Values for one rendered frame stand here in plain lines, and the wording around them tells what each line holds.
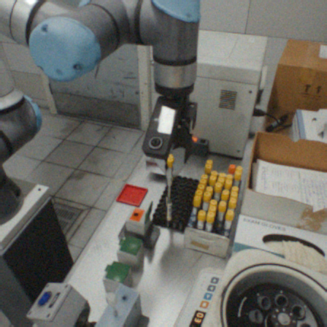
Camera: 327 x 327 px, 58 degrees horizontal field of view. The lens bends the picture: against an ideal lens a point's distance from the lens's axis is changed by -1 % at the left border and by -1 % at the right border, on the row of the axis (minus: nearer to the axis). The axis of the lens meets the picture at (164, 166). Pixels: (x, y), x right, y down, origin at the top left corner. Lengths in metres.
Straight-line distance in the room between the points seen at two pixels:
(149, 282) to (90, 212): 1.36
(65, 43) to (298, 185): 0.67
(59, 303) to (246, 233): 0.40
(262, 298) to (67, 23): 0.50
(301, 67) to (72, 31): 0.97
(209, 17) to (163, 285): 1.82
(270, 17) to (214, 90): 1.32
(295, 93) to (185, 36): 0.84
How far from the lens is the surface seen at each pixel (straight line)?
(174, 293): 0.68
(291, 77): 1.25
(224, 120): 0.92
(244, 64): 0.86
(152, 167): 0.87
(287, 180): 0.86
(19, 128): 0.81
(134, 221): 0.69
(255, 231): 0.71
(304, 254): 0.67
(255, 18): 2.16
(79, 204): 2.08
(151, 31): 0.50
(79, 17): 0.43
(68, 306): 0.62
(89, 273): 0.72
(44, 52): 0.41
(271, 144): 0.88
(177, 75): 0.51
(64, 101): 2.94
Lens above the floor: 1.48
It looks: 41 degrees down
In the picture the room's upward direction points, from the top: straight up
